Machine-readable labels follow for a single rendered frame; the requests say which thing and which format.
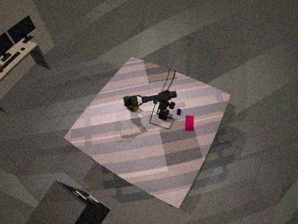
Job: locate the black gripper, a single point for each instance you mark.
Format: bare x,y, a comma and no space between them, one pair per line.
171,105

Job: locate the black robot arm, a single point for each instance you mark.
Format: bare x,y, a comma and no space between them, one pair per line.
165,95

